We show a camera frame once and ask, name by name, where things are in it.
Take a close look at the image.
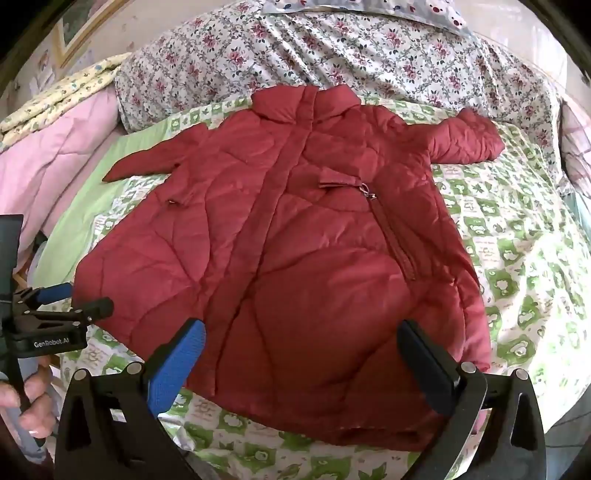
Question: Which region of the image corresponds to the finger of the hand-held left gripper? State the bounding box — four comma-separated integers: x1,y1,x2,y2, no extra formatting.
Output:
28,297,115,326
14,283,74,307

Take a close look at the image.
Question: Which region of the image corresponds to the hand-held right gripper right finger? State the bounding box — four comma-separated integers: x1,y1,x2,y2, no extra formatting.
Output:
396,318,548,480

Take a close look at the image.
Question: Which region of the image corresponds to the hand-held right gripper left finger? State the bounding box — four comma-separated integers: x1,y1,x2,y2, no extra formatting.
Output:
54,318,206,480

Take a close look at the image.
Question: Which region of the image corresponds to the red padded jacket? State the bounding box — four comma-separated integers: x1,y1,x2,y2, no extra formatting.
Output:
71,86,505,452

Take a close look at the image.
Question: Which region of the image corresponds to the person's left hand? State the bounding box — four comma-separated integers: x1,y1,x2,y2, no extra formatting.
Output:
0,364,58,437

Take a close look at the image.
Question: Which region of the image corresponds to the pink quilt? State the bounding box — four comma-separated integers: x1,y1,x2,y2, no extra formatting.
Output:
0,86,126,250

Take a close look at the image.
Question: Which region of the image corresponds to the green printed blanket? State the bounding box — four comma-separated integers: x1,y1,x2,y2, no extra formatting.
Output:
33,99,589,480

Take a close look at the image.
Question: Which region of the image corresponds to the yellow floral quilt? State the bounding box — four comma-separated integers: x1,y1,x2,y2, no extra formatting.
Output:
0,52,134,139

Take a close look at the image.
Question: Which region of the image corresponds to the floral bed sheet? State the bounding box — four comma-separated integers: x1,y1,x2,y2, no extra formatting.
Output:
113,4,573,195

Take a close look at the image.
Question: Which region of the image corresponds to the grey dotted pillow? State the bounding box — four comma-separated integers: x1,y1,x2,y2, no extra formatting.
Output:
259,0,472,34

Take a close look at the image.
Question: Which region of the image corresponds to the framed wall picture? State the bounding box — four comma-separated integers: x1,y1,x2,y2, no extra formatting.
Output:
46,0,134,70

